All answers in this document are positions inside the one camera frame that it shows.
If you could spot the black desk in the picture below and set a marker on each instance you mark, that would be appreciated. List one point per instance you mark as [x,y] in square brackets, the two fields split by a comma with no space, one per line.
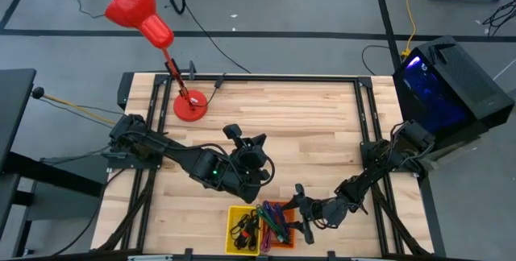
[14,104]

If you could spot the orange plastic basket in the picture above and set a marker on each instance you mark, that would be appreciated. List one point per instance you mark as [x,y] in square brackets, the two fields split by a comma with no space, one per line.
[289,237]

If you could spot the yellow plastic basket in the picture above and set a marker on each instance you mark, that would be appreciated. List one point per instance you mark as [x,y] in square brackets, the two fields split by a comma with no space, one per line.
[233,212]

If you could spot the black computer case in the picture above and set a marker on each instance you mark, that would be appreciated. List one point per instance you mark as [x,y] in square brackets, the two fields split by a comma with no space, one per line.
[463,79]

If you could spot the black knob yellow stick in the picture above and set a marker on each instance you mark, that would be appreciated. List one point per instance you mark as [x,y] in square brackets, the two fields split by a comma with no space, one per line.
[37,92]

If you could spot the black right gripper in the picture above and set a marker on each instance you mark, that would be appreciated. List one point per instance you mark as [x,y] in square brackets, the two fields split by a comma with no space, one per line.
[324,212]

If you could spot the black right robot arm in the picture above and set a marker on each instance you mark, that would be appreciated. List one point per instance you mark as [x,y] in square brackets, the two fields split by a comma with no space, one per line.
[375,172]

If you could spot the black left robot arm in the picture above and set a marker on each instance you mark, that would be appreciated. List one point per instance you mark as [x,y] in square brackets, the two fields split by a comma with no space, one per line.
[181,156]

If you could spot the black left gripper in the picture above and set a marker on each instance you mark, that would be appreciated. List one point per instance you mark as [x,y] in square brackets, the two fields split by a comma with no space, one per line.
[254,158]

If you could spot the red desk lamp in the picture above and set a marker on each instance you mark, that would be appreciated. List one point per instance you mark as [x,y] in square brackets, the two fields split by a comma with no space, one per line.
[139,9]

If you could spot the grey computer stand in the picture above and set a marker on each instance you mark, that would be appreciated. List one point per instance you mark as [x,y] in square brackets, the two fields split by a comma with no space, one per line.
[447,157]

